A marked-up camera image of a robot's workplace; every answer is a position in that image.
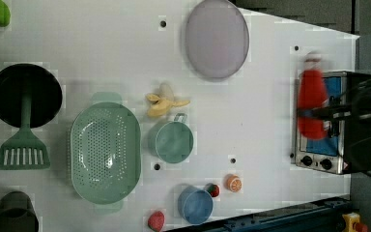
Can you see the red ketchup bottle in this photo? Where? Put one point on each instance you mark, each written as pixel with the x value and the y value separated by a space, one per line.
pixel 312 94

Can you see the dark grey cup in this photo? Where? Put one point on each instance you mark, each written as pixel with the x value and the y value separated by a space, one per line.
pixel 17 213

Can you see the small toy strawberry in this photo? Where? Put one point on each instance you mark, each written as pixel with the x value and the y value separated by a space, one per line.
pixel 213 190

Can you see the green plastic strainer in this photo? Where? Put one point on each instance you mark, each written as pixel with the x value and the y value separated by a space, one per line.
pixel 105 151

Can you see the silver toaster oven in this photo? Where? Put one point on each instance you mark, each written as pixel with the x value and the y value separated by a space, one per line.
pixel 347 148

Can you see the yellow red clamp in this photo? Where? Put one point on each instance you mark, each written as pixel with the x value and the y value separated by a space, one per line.
pixel 353 223

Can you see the blue cup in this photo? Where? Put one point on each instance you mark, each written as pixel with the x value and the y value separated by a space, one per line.
pixel 195 205

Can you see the blue metal rail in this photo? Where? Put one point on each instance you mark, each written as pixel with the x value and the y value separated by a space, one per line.
pixel 317 216

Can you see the green slotted spatula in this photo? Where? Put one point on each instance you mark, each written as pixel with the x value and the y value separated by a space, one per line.
pixel 23 150

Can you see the lilac round plate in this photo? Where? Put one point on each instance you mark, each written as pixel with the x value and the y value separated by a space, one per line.
pixel 216 38

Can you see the peeled toy banana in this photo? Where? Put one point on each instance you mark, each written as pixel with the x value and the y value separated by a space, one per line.
pixel 162 102

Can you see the toy orange half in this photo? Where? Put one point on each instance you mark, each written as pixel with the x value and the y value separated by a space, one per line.
pixel 234 183

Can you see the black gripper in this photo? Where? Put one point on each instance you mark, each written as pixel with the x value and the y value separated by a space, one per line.
pixel 360 110

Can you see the green metal cup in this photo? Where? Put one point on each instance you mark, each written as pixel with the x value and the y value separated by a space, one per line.
pixel 171 141

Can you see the black frying pan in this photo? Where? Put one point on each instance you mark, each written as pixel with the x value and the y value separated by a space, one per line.
pixel 44 89

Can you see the large toy strawberry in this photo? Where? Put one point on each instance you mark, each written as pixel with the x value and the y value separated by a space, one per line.
pixel 156 221

